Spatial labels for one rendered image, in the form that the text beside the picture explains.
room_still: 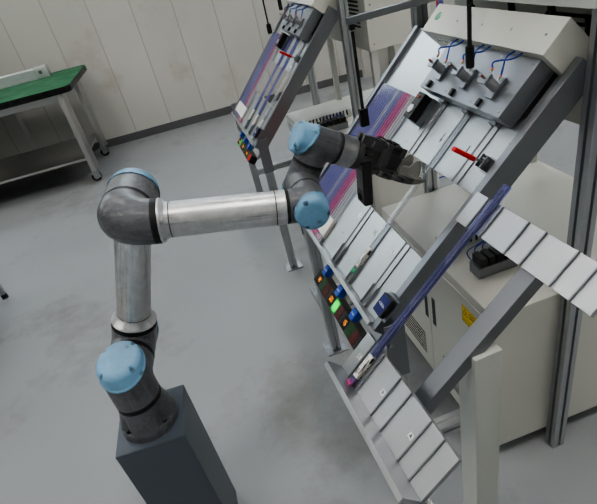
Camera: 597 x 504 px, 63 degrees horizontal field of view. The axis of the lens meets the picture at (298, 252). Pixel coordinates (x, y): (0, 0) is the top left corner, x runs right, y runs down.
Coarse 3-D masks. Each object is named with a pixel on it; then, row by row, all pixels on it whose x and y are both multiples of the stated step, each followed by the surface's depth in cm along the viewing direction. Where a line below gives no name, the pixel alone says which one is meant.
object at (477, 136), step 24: (408, 48) 154; (432, 48) 142; (408, 72) 148; (432, 96) 134; (408, 120) 139; (432, 120) 129; (456, 120) 121; (480, 120) 114; (408, 144) 134; (432, 144) 126; (456, 144) 118; (480, 144) 111; (504, 144) 105; (456, 168) 115
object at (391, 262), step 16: (352, 208) 146; (368, 208) 139; (336, 224) 150; (352, 224) 142; (368, 224) 136; (336, 240) 146; (352, 240) 139; (368, 240) 133; (384, 240) 127; (400, 240) 122; (336, 256) 143; (352, 256) 136; (384, 256) 125; (400, 256) 119; (416, 256) 115; (368, 272) 128; (384, 272) 122; (400, 272) 117; (368, 288) 125; (384, 288) 120; (368, 304) 123
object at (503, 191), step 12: (504, 192) 91; (492, 204) 91; (480, 216) 93; (468, 228) 94; (468, 240) 93; (456, 252) 94; (444, 264) 95; (432, 276) 96; (420, 300) 97; (408, 312) 98; (396, 324) 99; (384, 336) 100
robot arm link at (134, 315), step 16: (112, 176) 110; (128, 176) 108; (144, 176) 111; (144, 192) 105; (128, 256) 115; (144, 256) 117; (128, 272) 117; (144, 272) 119; (128, 288) 119; (144, 288) 121; (128, 304) 122; (144, 304) 124; (112, 320) 126; (128, 320) 124; (144, 320) 126; (112, 336) 128; (128, 336) 125; (144, 336) 127
